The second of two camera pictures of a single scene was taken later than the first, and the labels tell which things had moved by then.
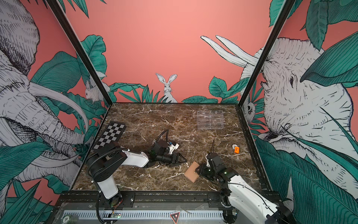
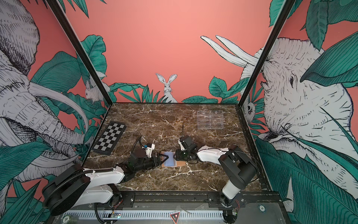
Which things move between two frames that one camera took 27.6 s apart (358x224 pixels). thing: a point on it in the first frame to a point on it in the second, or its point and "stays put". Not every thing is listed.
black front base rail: [146, 200] stays put
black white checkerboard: [113, 133] stays put
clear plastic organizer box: [210, 119] stays put
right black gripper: [202, 171] to [178, 152]
